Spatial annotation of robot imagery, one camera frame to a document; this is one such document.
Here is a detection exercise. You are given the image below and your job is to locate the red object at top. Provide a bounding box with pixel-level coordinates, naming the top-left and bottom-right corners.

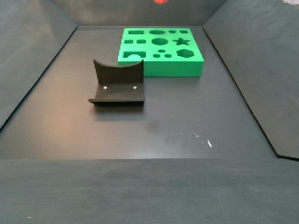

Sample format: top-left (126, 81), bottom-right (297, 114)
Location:
top-left (153, 0), bottom-right (166, 4)

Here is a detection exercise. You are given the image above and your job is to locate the green shape sorter block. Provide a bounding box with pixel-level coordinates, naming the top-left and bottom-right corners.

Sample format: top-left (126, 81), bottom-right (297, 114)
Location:
top-left (117, 27), bottom-right (204, 77)

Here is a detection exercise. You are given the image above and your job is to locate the black curved holder bracket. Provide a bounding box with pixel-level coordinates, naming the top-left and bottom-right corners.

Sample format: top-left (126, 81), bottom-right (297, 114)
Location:
top-left (88, 60), bottom-right (145, 105)

